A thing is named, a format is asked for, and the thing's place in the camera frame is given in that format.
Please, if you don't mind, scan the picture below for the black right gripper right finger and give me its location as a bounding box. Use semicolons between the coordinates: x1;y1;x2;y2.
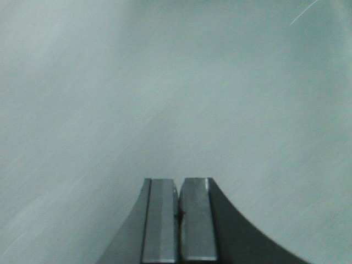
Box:
179;178;306;263

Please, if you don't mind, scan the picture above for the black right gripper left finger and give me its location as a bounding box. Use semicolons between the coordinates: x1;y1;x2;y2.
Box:
97;178;179;263

